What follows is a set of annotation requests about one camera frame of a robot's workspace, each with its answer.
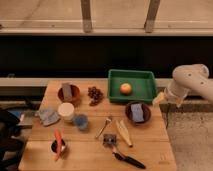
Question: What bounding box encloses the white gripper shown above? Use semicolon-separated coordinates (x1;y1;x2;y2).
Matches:
152;81;187;107

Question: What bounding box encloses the orange apple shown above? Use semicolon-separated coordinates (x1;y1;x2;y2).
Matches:
120;83;132;95

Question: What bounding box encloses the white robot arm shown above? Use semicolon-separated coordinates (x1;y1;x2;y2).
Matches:
152;64;213;107

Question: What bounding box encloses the blue plastic cup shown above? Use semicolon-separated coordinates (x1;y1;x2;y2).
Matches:
73;114;88;131

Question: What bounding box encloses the white cylindrical cup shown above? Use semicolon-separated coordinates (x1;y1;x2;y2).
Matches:
57;103;74;121

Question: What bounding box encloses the small black cup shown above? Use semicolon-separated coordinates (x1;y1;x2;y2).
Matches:
51;139;67;155

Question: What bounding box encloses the brown bowl right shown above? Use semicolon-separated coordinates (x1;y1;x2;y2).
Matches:
125;101;151;124

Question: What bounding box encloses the green plastic tray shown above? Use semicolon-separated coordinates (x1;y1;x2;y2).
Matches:
108;69;157;104

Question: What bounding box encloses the light blue sponge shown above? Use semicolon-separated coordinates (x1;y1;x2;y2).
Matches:
131;103;144;122

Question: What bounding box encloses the bunch of dark grapes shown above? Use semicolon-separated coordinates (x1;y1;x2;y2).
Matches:
88;86;103;106

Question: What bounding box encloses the brown bowl with grey sponge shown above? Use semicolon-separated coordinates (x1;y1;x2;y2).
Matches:
58;84;80;105

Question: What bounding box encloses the grey sponge block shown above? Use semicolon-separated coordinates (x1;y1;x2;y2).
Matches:
62;83;72;102

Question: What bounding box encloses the orange carrot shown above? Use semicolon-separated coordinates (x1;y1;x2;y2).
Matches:
54;130;62;162

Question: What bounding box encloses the grey blue cloth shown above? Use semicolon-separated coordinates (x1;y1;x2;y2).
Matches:
36;108;60;126

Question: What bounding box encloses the black chair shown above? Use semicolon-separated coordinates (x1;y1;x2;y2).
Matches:
0;108;24;171

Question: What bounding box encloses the black handled brush tool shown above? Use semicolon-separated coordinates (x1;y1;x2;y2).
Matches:
103;134;146;169

